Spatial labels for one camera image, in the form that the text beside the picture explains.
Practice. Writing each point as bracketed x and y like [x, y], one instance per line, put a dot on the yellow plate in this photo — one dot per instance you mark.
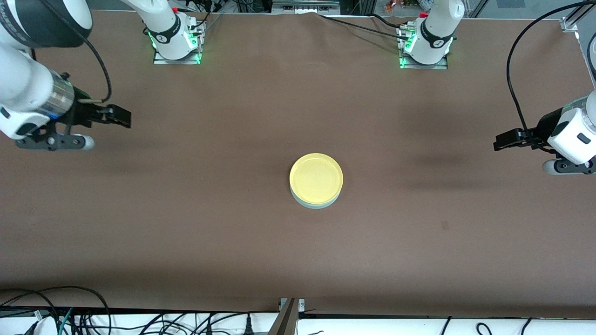
[316, 179]

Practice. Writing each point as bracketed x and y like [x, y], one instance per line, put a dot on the aluminium corner profile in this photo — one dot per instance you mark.
[577, 18]

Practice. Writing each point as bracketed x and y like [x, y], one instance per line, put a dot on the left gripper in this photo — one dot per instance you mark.
[541, 130]

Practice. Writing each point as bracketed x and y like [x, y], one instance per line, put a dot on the brown table cover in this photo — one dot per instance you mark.
[298, 93]

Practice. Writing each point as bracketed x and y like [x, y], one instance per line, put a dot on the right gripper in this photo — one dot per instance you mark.
[82, 113]

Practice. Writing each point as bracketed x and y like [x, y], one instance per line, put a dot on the pale green plate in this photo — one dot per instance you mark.
[316, 206]

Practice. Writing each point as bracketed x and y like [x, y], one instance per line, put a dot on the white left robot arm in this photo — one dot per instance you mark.
[435, 28]

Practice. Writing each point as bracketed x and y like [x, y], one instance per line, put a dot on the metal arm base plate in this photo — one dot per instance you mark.
[437, 67]
[186, 61]

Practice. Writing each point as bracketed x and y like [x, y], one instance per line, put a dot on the black table edge rail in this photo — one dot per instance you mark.
[139, 310]

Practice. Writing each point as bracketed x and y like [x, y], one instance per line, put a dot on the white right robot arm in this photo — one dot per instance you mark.
[28, 79]

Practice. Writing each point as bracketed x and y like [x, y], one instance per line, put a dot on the grey metal box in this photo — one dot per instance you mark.
[305, 5]

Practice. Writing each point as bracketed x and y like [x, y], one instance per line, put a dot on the black power plug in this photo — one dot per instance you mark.
[248, 325]

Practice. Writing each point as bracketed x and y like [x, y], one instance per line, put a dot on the aluminium frame post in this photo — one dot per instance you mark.
[287, 318]

